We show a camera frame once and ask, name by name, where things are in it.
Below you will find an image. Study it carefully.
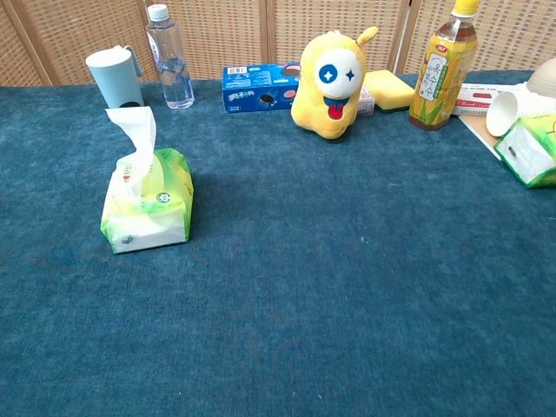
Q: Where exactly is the beige bowl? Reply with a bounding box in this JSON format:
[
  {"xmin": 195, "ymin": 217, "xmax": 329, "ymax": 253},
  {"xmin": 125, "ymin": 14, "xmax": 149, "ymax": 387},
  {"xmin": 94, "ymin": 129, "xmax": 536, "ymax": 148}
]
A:
[{"xmin": 526, "ymin": 58, "xmax": 556, "ymax": 95}]

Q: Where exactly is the small pink white box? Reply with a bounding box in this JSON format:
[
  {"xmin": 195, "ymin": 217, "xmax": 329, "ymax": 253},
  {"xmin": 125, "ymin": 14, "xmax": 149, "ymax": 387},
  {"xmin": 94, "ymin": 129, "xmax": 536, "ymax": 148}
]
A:
[{"xmin": 356, "ymin": 85, "xmax": 376, "ymax": 116}]

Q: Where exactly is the rattan folding screen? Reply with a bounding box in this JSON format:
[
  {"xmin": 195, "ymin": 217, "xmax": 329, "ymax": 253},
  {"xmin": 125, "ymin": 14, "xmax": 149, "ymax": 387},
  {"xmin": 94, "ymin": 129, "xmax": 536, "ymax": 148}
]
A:
[{"xmin": 0, "ymin": 0, "xmax": 556, "ymax": 87}]

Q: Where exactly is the light wooden board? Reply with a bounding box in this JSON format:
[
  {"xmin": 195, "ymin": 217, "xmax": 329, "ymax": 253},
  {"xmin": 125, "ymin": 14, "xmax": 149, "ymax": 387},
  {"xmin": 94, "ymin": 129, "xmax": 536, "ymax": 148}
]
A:
[{"xmin": 458, "ymin": 114, "xmax": 506, "ymax": 162}]

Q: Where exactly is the yellow one-eyed plush toy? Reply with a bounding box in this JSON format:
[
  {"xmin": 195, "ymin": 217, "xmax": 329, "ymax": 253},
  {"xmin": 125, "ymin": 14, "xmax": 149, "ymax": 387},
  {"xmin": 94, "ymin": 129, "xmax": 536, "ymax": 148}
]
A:
[{"xmin": 290, "ymin": 25, "xmax": 380, "ymax": 141}]

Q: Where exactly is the dark teal table cloth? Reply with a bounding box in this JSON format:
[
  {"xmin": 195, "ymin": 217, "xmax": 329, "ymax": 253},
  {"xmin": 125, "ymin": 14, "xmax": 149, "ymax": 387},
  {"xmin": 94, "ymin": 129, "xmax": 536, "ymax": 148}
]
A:
[{"xmin": 0, "ymin": 69, "xmax": 556, "ymax": 417}]

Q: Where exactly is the green plastic tissue pack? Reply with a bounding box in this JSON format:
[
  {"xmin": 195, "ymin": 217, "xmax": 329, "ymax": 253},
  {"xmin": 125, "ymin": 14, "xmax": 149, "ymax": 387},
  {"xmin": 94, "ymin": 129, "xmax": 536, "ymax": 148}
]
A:
[
  {"xmin": 100, "ymin": 147, "xmax": 195, "ymax": 255},
  {"xmin": 493, "ymin": 115, "xmax": 556, "ymax": 189}
]

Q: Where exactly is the white paper cup stack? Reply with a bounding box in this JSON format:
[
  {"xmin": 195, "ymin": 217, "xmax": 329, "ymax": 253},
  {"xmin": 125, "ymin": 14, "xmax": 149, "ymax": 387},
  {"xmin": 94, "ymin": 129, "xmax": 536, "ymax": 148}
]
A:
[{"xmin": 486, "ymin": 89, "xmax": 556, "ymax": 138}]

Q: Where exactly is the light blue plastic cup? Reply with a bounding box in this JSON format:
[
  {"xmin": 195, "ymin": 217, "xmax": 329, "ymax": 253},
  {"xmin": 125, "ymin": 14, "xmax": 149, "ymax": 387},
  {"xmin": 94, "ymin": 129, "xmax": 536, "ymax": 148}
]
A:
[{"xmin": 85, "ymin": 44, "xmax": 145, "ymax": 109}]

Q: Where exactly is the yellow corn tea bottle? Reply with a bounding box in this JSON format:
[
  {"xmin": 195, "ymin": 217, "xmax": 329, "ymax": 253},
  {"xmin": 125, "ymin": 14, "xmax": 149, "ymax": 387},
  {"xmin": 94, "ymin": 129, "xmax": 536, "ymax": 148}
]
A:
[{"xmin": 408, "ymin": 0, "xmax": 481, "ymax": 132}]

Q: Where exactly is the flat red white box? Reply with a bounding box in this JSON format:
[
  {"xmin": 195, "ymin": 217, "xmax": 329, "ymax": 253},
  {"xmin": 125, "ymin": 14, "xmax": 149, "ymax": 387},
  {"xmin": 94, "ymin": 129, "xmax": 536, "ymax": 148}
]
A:
[{"xmin": 451, "ymin": 83, "xmax": 533, "ymax": 117}]

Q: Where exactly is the blue cookie box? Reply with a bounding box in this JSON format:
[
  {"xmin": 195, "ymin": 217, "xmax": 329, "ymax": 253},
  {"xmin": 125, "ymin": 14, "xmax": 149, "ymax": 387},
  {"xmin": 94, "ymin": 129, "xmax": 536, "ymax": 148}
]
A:
[{"xmin": 222, "ymin": 63, "xmax": 301, "ymax": 115}]

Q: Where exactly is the clear plastic water bottle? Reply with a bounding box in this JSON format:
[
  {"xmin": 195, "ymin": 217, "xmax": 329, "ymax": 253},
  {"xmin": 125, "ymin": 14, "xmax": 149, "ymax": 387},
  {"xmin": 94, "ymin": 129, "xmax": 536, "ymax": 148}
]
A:
[{"xmin": 145, "ymin": 3, "xmax": 195, "ymax": 110}]

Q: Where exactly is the yellow green sponge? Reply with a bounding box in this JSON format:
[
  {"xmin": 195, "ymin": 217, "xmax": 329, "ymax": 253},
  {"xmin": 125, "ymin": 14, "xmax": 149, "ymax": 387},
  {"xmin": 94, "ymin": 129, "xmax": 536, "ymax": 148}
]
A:
[{"xmin": 362, "ymin": 69, "xmax": 416, "ymax": 114}]

